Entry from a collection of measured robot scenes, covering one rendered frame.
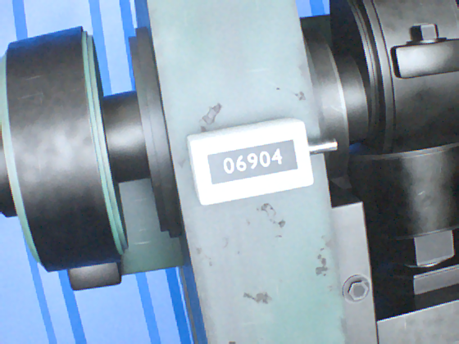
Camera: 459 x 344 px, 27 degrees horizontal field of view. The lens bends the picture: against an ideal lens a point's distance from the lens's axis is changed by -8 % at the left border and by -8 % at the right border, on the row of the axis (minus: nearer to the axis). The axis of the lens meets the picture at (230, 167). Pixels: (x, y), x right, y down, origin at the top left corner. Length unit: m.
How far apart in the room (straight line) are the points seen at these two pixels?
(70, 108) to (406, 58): 0.24
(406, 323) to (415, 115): 0.16
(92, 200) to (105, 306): 1.27
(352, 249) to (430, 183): 0.11
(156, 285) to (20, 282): 0.28
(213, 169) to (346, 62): 0.20
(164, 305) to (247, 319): 1.26
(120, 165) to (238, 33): 0.16
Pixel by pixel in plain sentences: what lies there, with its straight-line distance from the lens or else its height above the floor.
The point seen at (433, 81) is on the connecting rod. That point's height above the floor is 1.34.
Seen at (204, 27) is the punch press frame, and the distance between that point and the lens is 0.64.
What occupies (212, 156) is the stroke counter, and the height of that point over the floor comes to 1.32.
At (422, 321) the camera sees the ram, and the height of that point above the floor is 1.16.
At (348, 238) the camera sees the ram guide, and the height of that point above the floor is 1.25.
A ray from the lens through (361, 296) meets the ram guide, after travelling 0.68.
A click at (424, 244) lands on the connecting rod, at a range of 0.79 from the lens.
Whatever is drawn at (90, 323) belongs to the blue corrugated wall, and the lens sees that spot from 1.96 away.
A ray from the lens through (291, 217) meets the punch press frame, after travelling 0.66.
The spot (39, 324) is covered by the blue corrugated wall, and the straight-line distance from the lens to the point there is 1.97.
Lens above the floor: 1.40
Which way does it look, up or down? 8 degrees down
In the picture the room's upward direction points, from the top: 10 degrees counter-clockwise
